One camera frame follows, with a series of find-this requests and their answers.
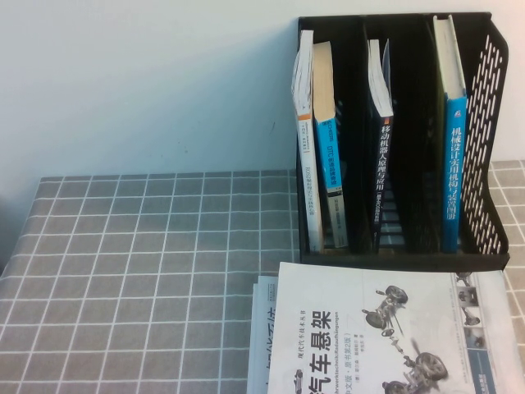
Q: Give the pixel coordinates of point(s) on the white car suspension book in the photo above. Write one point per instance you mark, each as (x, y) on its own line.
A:
(389, 328)

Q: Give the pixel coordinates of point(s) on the black plastic book stand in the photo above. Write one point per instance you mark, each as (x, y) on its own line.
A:
(414, 123)

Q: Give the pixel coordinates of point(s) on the blue spine hardcover book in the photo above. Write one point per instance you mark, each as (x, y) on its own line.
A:
(453, 172)

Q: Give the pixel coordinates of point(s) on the black mobile robot book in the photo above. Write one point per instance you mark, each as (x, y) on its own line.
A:
(383, 164)

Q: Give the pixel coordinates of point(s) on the white and orange paperback book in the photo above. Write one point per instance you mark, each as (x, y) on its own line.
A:
(305, 123)

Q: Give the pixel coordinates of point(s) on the white book large black print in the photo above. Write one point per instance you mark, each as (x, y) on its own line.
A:
(262, 328)

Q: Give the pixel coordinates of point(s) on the grey checked tablecloth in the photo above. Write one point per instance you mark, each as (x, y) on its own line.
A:
(143, 267)

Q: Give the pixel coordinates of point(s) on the blue and grey paperback book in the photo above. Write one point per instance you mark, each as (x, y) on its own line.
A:
(326, 143)

